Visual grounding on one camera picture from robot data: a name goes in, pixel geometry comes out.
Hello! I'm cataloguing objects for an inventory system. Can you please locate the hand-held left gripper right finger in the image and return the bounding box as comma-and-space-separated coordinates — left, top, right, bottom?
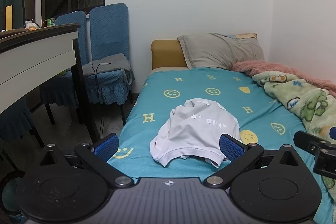
204, 134, 306, 189

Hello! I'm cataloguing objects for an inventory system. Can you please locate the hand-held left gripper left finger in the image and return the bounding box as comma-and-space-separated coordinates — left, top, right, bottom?
39, 133, 134, 189

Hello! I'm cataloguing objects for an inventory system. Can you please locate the white t-shirt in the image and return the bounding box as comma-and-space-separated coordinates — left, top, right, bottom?
150, 98, 240, 168

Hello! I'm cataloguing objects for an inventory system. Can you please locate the green printed fleece blanket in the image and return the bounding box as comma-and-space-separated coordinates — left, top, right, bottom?
252, 70, 336, 201

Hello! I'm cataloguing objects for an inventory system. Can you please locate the pink fluffy blanket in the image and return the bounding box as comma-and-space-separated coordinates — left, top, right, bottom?
232, 61, 336, 98

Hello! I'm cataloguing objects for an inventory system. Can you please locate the grey cloth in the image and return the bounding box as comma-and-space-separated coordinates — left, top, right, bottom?
83, 53, 132, 84

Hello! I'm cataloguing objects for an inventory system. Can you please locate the grey pillow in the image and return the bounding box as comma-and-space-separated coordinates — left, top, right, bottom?
177, 33, 265, 69

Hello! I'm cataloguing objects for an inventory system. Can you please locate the yellow headboard cushion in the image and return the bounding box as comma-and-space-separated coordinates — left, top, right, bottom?
150, 39, 188, 70

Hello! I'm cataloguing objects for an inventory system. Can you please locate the yellow and blue pillow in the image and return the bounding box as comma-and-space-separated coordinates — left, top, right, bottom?
228, 33, 258, 40

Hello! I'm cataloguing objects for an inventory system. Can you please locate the blue covered chair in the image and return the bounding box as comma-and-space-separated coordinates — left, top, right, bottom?
39, 10, 91, 125
83, 3, 135, 125

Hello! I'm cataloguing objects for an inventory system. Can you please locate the white plastic bag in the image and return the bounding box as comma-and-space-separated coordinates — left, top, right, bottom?
24, 20, 42, 30

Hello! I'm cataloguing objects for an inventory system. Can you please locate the yellow paper envelope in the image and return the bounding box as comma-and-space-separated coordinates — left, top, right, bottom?
5, 5, 13, 30

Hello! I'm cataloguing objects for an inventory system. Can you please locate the dark green chair back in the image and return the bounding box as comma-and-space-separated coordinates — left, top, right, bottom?
0, 0, 26, 31

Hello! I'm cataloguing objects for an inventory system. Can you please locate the black cable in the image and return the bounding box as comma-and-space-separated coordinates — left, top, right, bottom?
89, 63, 112, 135

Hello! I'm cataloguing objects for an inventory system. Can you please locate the white table with dark frame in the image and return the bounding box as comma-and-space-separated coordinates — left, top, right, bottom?
0, 23, 100, 144

